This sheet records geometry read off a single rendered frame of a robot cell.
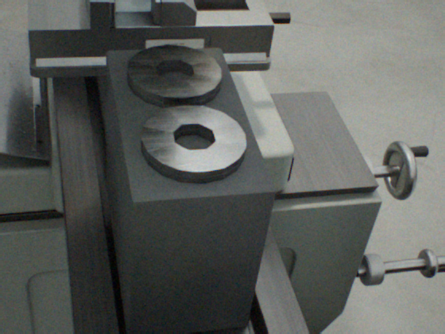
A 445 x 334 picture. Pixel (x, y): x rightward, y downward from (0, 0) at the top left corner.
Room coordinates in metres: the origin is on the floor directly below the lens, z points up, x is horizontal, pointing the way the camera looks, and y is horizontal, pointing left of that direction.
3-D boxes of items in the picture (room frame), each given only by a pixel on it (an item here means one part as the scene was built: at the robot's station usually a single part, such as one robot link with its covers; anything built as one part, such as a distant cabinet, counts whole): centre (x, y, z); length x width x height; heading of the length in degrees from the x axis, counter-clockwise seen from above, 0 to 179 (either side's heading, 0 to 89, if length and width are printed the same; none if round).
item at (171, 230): (0.51, 0.04, 1.04); 0.22 x 0.12 x 0.20; 18
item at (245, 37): (0.91, 0.14, 0.99); 0.35 x 0.15 x 0.11; 108
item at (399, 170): (1.06, -0.31, 0.64); 0.16 x 0.12 x 0.12; 108
